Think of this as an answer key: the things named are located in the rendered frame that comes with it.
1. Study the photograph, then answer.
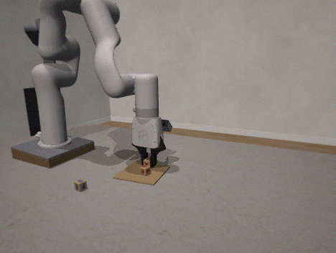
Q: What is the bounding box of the tan flat mat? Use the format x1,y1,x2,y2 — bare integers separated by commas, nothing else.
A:
113,162,170,185

